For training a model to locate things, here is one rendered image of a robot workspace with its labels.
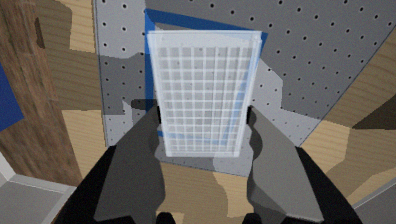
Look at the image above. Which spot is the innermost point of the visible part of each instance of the grey perforated base plate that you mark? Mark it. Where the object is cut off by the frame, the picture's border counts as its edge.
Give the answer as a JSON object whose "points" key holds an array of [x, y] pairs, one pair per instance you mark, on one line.
{"points": [[314, 52]]}

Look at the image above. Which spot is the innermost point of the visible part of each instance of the white well plate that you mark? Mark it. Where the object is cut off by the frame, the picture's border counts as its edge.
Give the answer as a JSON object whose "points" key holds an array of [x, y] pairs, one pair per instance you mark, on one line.
{"points": [[193, 88]]}

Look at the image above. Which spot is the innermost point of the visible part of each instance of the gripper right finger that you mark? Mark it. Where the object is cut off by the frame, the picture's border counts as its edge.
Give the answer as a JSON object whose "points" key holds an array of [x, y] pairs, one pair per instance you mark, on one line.
{"points": [[285, 185]]}

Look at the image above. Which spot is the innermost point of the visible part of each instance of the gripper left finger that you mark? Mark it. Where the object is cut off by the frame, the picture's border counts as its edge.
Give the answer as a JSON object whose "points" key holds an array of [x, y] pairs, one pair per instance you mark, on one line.
{"points": [[126, 185]]}

